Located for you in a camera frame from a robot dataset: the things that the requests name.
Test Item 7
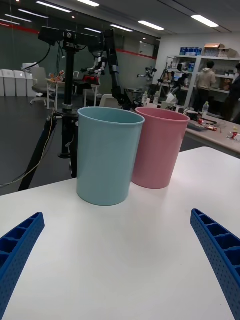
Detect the person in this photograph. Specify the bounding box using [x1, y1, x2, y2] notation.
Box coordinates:
[221, 62, 240, 125]
[195, 61, 217, 114]

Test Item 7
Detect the white waste box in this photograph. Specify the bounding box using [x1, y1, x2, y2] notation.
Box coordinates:
[13, 70, 28, 98]
[0, 69, 6, 97]
[1, 69, 17, 97]

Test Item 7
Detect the white office chair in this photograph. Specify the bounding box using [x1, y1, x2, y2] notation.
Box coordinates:
[29, 66, 52, 106]

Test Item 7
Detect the black jointed equipment arm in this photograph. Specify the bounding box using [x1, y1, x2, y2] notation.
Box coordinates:
[103, 29, 141, 111]

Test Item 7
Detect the black sensor bar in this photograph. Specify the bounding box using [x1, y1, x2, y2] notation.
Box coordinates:
[38, 25, 104, 54]

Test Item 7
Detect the pink plastic bin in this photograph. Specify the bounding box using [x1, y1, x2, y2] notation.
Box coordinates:
[131, 106, 191, 190]

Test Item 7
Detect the clear plastic bottle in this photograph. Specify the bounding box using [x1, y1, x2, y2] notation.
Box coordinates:
[201, 101, 210, 119]

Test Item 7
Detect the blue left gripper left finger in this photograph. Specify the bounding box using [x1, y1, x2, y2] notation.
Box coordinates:
[0, 211, 46, 320]

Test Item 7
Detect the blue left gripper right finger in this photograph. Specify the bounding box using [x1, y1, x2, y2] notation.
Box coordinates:
[190, 208, 240, 320]

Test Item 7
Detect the black tripod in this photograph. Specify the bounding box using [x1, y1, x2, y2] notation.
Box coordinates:
[18, 41, 85, 192]

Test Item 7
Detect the white shelf unit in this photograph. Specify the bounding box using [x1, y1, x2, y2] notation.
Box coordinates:
[165, 54, 240, 114]

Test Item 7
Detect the white humanoid robot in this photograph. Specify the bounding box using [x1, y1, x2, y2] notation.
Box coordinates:
[81, 51, 109, 77]

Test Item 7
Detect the pale blue plastic bin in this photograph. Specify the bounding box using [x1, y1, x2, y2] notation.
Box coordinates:
[76, 106, 146, 207]

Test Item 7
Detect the cardboard box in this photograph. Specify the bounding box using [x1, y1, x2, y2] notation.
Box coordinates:
[202, 43, 239, 59]

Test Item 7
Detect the pale wooden desk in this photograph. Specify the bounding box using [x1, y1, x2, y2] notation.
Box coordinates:
[185, 113, 240, 159]

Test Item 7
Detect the thin yellow cable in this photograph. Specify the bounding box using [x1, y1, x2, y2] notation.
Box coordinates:
[0, 98, 59, 188]

